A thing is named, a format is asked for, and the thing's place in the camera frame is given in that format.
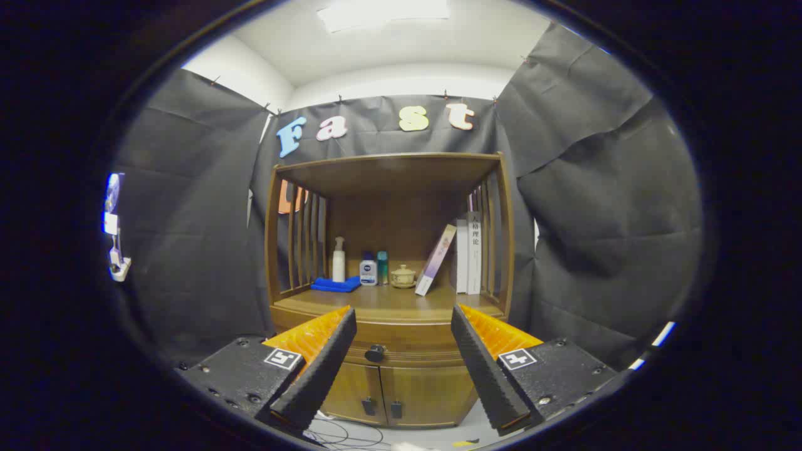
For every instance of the white pump bottle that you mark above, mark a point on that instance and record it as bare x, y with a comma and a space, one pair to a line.
338, 263

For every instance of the wooden drawer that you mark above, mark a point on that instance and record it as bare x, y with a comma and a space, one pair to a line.
407, 338

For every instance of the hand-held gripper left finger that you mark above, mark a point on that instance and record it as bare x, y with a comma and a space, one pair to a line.
326, 369

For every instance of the white lotion bottle blue cap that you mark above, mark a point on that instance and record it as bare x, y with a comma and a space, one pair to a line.
368, 272

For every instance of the blue folded cloth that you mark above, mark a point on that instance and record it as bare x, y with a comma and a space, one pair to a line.
336, 284

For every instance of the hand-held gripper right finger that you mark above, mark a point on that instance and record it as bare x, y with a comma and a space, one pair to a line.
482, 369

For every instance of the ceiling light panel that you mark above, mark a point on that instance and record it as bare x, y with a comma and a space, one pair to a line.
382, 12

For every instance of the wooden cabinet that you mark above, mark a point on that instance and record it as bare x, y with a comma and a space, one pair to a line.
401, 213

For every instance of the wooden countertop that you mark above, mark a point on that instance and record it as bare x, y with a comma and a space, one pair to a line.
388, 300

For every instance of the teal bottle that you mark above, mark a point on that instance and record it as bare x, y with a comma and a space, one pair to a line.
382, 268

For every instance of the purple cover book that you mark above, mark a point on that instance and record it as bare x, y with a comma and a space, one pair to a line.
436, 260

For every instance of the black drawer knob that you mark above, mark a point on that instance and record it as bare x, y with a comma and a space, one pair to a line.
374, 354

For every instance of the white book black lettering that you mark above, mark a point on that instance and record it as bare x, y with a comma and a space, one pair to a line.
474, 254

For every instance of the beige lidded teacup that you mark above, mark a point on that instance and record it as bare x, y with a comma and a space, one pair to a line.
403, 276

